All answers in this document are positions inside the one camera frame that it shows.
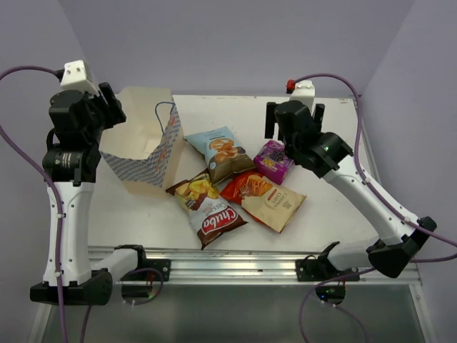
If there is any blue patterned paper bag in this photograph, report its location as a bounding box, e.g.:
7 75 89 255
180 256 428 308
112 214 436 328
99 86 185 198

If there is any light blue cassava chips bag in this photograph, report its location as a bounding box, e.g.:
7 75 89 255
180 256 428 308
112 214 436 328
184 126 256 185

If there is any brown Chuba cassava chips bag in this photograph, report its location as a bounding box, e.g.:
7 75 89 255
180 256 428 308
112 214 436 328
166 169 247 249

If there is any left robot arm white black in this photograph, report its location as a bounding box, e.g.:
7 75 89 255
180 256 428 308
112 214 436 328
30 83 149 306

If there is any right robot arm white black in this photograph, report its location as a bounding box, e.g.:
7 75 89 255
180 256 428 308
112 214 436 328
265 100 437 281

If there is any orange cream cassava chips bag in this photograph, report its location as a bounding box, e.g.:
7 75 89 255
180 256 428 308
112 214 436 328
220 171 306 234

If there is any purple snack packet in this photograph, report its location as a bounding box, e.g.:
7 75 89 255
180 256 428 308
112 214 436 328
253 140 294 185

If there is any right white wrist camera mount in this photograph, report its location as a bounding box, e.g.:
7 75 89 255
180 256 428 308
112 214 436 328
286 79 316 110

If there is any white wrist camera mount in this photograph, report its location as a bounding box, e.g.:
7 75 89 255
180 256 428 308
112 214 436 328
60 60 99 96
286 79 316 110

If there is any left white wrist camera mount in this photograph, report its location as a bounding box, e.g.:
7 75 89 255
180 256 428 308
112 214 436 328
60 60 99 96

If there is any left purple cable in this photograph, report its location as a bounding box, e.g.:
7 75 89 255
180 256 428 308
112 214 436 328
0 65 94 343

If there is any purple cable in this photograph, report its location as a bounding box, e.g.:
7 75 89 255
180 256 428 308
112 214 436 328
0 65 94 343
293 73 457 343

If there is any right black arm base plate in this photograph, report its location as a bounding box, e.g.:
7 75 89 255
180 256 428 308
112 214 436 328
295 255 360 282

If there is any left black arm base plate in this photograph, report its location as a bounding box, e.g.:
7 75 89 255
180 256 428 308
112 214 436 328
142 252 171 282

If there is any aluminium mounting rail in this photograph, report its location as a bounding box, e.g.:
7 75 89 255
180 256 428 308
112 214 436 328
87 245 419 286

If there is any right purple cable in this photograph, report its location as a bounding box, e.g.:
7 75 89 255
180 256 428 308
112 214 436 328
293 73 457 343

